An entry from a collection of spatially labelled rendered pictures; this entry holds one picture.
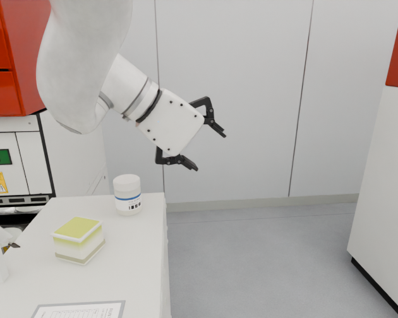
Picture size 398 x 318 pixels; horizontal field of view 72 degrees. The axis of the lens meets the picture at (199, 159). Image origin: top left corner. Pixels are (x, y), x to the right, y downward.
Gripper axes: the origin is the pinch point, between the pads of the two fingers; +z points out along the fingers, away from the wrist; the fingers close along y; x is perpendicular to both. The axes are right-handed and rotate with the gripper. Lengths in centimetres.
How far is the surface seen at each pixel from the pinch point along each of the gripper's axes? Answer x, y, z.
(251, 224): 125, -45, 144
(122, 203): 13.0, -26.6, -2.4
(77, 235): -2.8, -29.1, -11.4
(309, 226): 109, -14, 180
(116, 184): 14.1, -23.1, -6.5
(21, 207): 30, -52, -20
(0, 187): 33, -50, -28
